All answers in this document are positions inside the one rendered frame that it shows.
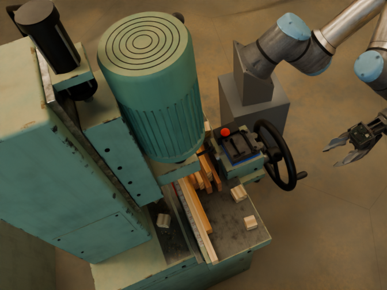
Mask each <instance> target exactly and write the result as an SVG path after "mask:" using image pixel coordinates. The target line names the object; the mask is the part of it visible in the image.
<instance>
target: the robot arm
mask: <svg viewBox="0 0 387 290"><path fill-rule="evenodd" d="M380 13H381V14H380ZM378 14H380V16H379V19H378V21H377V24H376V26H375V29H374V32H373V35H372V37H371V40H370V43H369V46H368V48H367V49H366V52H364V53H363V54H361V55H360V56H359V57H358V58H357V60H356V61H355V64H354V73H355V74H356V76H357V77H358V78H359V79H360V80H361V81H363V82H364V83H366V84H367V85H368V86H370V87H371V88H372V89H373V90H374V92H375V93H377V94H378V95H380V96H381V97H382V98H384V99H385V100H387V0H354V1H352V2H351V3H350V4H349V5H348V6H347V7H346V8H344V9H343V10H342V11H341V12H340V13H339V14H338V15H336V16H335V17H334V18H333V19H331V20H330V22H328V23H327V24H326V25H325V26H323V27H322V28H321V29H313V30H312V31H310V29H309V27H308V26H307V25H306V24H305V22H304V21H303V20H302V19H300V18H299V17H298V16H296V15H295V14H293V13H286V14H284V15H283V16H282V17H281V18H279V19H278V20H277V21H276V22H275V23H274V24H273V25H272V26H271V27H270V28H269V29H268V30H267V31H265V32H264V33H263V34H262V35H261V36H260V37H259V38H258V39H257V40H256V41H254V42H252V43H250V44H248V45H245V46H244V47H243V48H242V49H241V50H240V56H241V59H242V61H243V62H244V64H245V65H246V67H247V68H248V69H249V71H250V72H251V73H253V74H254V75H255V76H257V77H258V78H260V79H263V80H266V79H267V78H269V77H270V76H271V74H272V72H273V70H274V69H275V67H276V65H278V64H279V63H280V62H281V61H282V60H285V61H286V62H287V63H289V64H291V65H292V66H293V67H295V68H296V69H297V70H299V71H300V72H301V73H303V74H306V75H308V76H316V75H319V74H321V73H323V72H324V71H325V70H326V69H327V68H328V67H329V66H330V64H331V62H332V61H331V60H332V56H333V55H334V54H335V52H336V48H337V47H338V46H339V45H340V44H341V43H343V42H344V41H345V40H347V39H348V38H349V37H350V36H352V35H353V34H354V33H355V32H357V31H358V30H359V29H360V28H361V27H363V26H364V25H366V24H367V23H368V22H369V21H371V20H372V19H373V18H374V17H375V16H377V15H378ZM356 125H357V126H356ZM355 126H356V127H355ZM352 127H354V128H352ZM352 127H350V128H349V129H347V132H344V133H342V134H341V135H340V136H339V137H338V138H333V139H331V141H330V143H328V144H327V145H326V146H325V147H324V149H323V150H322V151H323V152H326V151H329V150H330V149H332V148H336V147H337V146H344V145H346V143H347V140H348V139H350V140H349V143H352V144H353V145H354V146H355V150H351V151H350V152H349V153H348V155H347V156H346V157H344V158H343V159H342V160H341V161H338V162H337V163H336V164H334V167H339V166H343V165H346V164H349V163H352V162H355V161H357V160H359V159H361V158H363V157H364V156H365V155H367V154H368V152H369V151H370V150H371V149H372V148H373V147H374V146H375V144H376V143H377V142H378V141H379V140H380V139H381V138H382V134H381V133H382V132H383V133H384V134H385V135H387V108H385V109H383V110H382V111H380V112H378V116H377V117H376V118H375V119H374V120H372V121H370V122H368V123H367V124H364V123H363V122H362V121H360V122H359V123H357V124H355V125H353V126H352ZM351 128H352V129H351Z"/></svg>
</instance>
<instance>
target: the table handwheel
mask: <svg viewBox="0 0 387 290"><path fill-rule="evenodd" d="M261 127H264V128H265V129H266V130H267V131H268V132H269V133H270V134H271V136H272V137H273V139H274V140H275V141H276V143H277V145H278V147H277V146H273V147H271V146H270V144H269V143H268V142H267V140H266V139H265V137H264V135H263V134H262V132H261V130H260V128H261ZM253 132H255V133H257V135H258V136H257V142H261V141H262V142H263V143H264V145H265V147H266V150H264V148H263V155H264V162H263V165H264V167H265V169H266V171H267V173H268V174H269V175H270V177H271V178H272V180H273V181H274V183H276V184H277V186H278V187H280V188H281V189H283V190H285V191H292V190H293V189H294V188H295V186H296V184H297V171H296V168H295V164H294V160H293V157H292V155H291V152H290V150H289V148H288V146H287V144H286V142H285V140H284V138H283V137H282V135H281V134H280V132H279V131H278V130H277V129H276V127H275V126H274V125H273V124H272V123H270V122H269V121H268V120H265V119H258V120H257V121H256V122H255V124H254V126H253ZM282 158H284V161H285V164H286V167H287V171H288V175H289V182H288V184H287V183H285V182H284V181H282V180H281V179H280V175H279V169H278V162H279V161H281V160H282ZM272 164H273V166H274V169H273V168H272V166H271V165H272Z"/></svg>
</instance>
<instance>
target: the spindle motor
mask: <svg viewBox="0 0 387 290"><path fill-rule="evenodd" d="M97 63H98V65H99V67H100V69H101V71H102V73H103V75H104V77H105V79H106V81H107V83H108V85H109V87H110V89H111V91H112V93H113V95H114V96H115V98H116V99H117V101H118V103H119V105H120V107H121V109H122V111H123V113H124V115H125V117H126V119H127V121H128V123H129V125H130V127H131V129H132V131H133V133H134V134H135V136H136V138H137V140H138V142H139V144H140V146H141V149H142V151H143V152H144V153H145V154H146V155H147V156H148V157H149V158H151V159H152V160H154V161H157V162H161V163H176V162H180V161H183V160H185V159H187V158H189V157H191V156H192V155H193V154H194V153H196V152H197V150H198V149H199V148H200V146H201V145H202V143H203V141H204V137H205V125H204V118H203V111H202V103H201V99H200V91H199V84H198V76H197V72H196V63H195V55H194V48H193V43H192V37H191V34H190V32H189V30H188V29H187V27H186V26H185V25H184V24H183V23H182V22H181V21H180V20H179V19H177V18H176V17H174V16H172V15H170V14H166V13H161V12H143V13H137V14H133V15H130V16H128V17H125V18H123V19H121V20H119V21H118V22H116V23H114V24H113V25H112V26H111V27H110V28H108V29H107V31H106V32H105V33H104V34H103V36H102V37H101V39H100V42H99V44H98V49H97Z"/></svg>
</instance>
